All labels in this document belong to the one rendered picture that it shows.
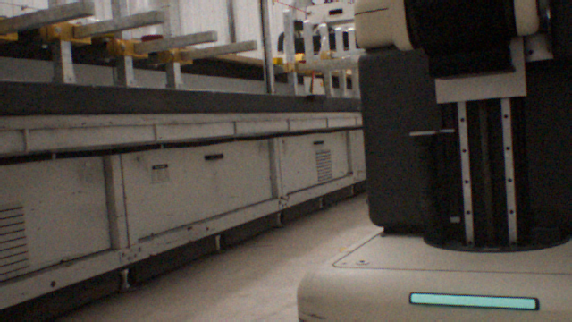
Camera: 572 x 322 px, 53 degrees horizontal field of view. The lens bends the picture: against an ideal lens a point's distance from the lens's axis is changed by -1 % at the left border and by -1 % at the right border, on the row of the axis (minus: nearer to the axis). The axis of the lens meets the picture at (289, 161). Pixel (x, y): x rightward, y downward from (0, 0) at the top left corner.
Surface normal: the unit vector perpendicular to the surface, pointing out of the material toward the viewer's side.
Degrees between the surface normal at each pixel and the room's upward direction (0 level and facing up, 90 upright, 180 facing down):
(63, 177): 90
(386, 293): 62
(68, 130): 90
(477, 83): 90
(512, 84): 90
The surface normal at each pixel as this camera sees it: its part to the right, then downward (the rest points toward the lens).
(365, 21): -0.43, 0.08
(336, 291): -0.42, -0.40
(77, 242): 0.90, -0.04
